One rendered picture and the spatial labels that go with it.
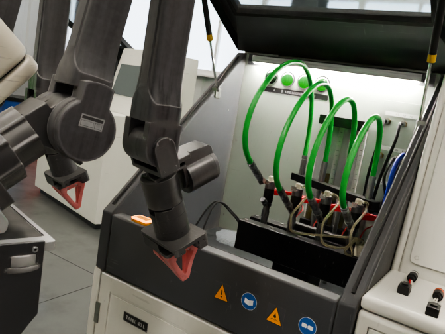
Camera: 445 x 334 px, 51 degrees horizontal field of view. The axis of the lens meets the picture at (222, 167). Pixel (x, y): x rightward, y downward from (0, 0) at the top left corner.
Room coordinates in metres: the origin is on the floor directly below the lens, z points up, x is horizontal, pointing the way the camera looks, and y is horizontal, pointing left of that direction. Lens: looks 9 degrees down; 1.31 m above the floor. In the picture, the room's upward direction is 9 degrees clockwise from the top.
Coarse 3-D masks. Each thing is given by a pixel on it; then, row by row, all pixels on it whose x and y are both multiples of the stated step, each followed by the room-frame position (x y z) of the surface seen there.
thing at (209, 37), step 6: (204, 0) 1.42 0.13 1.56; (204, 6) 1.42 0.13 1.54; (204, 12) 1.43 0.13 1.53; (204, 18) 1.44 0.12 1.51; (210, 24) 1.44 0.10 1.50; (210, 30) 1.45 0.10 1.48; (210, 36) 1.45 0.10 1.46; (210, 42) 1.46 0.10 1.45; (210, 48) 1.47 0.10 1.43; (216, 78) 1.50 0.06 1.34; (216, 84) 1.51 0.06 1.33; (216, 90) 1.51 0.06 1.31; (216, 96) 1.51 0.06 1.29
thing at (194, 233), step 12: (180, 204) 0.70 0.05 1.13; (156, 216) 0.70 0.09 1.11; (168, 216) 0.69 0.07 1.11; (180, 216) 0.70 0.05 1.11; (144, 228) 0.75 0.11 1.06; (156, 228) 0.71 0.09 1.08; (168, 228) 0.70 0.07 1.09; (180, 228) 0.71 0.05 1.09; (192, 228) 0.73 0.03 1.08; (156, 240) 0.71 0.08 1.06; (168, 240) 0.71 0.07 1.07; (180, 240) 0.70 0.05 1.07; (192, 240) 0.70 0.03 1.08; (204, 240) 0.71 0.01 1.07; (180, 252) 0.68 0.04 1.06
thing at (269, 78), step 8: (280, 64) 1.19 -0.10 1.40; (288, 64) 1.21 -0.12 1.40; (296, 64) 1.26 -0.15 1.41; (304, 64) 1.29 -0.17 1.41; (272, 72) 1.16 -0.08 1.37; (264, 80) 1.14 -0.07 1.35; (312, 80) 1.35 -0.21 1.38; (264, 88) 1.12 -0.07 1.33; (256, 96) 1.11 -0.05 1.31; (312, 96) 1.37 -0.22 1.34; (256, 104) 1.10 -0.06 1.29; (312, 104) 1.38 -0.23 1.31; (248, 112) 1.09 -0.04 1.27; (312, 112) 1.39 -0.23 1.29; (248, 120) 1.09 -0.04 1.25; (312, 120) 1.39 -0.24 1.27; (248, 128) 1.09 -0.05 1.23; (248, 152) 1.10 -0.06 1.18; (304, 152) 1.40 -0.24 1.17; (248, 160) 1.12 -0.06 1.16
